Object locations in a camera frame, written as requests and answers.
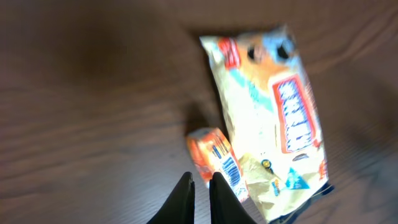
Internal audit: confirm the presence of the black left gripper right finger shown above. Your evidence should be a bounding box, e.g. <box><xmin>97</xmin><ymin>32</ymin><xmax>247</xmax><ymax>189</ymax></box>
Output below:
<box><xmin>209</xmin><ymin>172</ymin><xmax>256</xmax><ymax>224</ymax></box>

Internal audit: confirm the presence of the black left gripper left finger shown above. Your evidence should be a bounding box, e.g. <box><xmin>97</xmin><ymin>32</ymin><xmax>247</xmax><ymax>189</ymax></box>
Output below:
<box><xmin>147</xmin><ymin>172</ymin><xmax>195</xmax><ymax>224</ymax></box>

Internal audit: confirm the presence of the orange small snack packet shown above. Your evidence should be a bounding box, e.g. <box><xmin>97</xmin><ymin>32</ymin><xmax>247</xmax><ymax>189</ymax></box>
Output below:
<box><xmin>187</xmin><ymin>128</ymin><xmax>249</xmax><ymax>202</ymax></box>

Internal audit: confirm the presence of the large white snack bag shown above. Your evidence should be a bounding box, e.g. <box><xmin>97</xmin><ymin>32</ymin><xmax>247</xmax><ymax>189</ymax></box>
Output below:
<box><xmin>200</xmin><ymin>27</ymin><xmax>333</xmax><ymax>223</ymax></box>

